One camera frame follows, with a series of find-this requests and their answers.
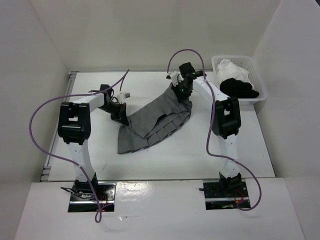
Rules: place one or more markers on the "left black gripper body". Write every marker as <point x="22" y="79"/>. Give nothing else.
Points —
<point x="102" y="107"/>

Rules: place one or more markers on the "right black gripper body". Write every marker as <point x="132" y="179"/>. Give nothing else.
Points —
<point x="181" y="82"/>

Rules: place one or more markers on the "grey pleated skirt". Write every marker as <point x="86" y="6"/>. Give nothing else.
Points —
<point x="154" y="122"/>

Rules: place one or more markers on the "black skirt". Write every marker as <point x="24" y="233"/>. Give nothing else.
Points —
<point x="237" y="88"/>

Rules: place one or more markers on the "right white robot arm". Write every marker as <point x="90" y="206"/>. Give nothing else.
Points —
<point x="225" y="120"/>

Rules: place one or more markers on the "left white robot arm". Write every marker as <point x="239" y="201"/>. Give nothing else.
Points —
<point x="74" y="127"/>

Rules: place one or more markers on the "white folded cloth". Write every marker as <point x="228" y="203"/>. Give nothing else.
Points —
<point x="227" y="70"/>

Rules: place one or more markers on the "white plastic basket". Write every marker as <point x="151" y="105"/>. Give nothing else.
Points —
<point x="249" y="64"/>

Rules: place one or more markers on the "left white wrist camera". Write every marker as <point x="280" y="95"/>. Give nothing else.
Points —
<point x="122" y="96"/>

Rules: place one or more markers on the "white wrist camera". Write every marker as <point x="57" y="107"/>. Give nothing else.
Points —
<point x="173" y="76"/>
<point x="122" y="96"/>

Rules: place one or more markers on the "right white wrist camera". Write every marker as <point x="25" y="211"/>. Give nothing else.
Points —
<point x="173" y="76"/>

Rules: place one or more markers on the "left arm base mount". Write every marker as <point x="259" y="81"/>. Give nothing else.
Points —
<point x="82" y="202"/>

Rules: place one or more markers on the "aluminium table edge rail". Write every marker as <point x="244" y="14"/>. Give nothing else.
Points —
<point x="55" y="139"/>

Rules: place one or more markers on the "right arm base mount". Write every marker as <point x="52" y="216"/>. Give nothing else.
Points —
<point x="217" y="199"/>

